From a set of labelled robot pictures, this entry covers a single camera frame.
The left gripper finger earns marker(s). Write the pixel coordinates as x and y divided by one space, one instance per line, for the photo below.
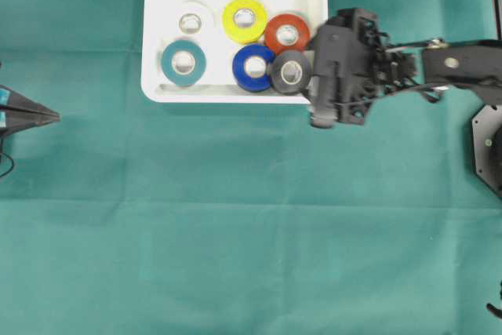
17 121
13 100

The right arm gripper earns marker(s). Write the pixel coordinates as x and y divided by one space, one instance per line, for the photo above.
371 71

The black tape roll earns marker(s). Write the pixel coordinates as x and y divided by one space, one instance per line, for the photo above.
291 72

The red tape roll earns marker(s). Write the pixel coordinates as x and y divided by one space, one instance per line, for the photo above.
286 31

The blue tape roll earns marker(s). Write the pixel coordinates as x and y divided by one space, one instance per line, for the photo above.
250 65

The yellow tape roll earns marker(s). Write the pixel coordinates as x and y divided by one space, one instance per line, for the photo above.
244 21

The green tape roll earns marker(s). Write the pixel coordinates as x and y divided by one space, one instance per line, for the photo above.
183 62

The white tape roll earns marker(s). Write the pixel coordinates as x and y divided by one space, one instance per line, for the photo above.
194 19

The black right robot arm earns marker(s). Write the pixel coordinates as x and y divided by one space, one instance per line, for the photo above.
474 66

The white plastic case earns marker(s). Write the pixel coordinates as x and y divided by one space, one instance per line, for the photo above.
217 85

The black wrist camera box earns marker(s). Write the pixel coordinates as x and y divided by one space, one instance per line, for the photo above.
329 72

